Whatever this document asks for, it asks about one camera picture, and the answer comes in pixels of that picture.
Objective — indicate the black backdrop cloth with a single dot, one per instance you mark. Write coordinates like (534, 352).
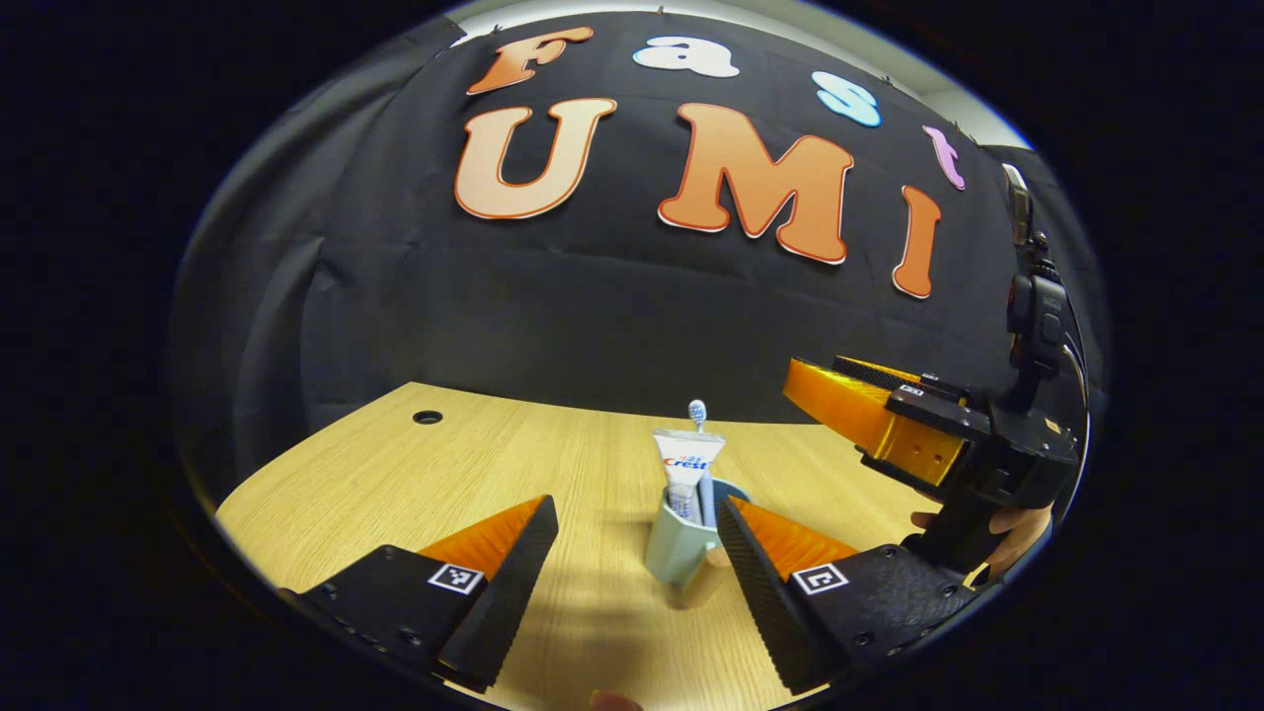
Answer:
(592, 316)

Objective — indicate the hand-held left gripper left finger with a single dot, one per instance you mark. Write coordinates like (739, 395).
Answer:
(504, 602)

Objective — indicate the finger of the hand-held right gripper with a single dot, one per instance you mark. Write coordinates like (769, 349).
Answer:
(889, 378)
(859, 415)

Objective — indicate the white toothpaste tube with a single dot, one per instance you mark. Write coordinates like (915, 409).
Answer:
(683, 474)

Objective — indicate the wooden desktop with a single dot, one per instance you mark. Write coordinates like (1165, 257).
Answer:
(444, 474)

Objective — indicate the white toothbrush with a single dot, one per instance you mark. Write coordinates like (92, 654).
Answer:
(697, 413)

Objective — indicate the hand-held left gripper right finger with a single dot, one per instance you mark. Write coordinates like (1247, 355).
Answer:
(760, 602)

